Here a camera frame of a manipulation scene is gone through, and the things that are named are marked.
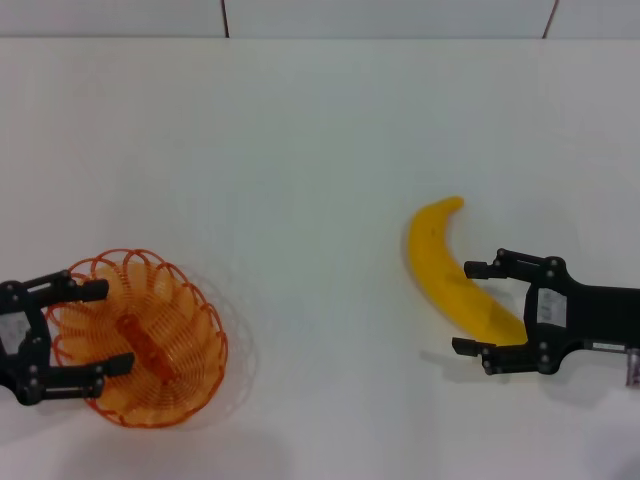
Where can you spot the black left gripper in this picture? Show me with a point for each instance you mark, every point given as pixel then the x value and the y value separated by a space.
pixel 15 345

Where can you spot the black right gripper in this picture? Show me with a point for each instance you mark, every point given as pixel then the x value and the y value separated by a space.
pixel 595 315

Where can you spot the yellow banana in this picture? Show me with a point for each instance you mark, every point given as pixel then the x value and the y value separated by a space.
pixel 435 260

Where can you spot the orange woven plastic basket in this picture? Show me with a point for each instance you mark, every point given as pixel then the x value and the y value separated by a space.
pixel 175 350

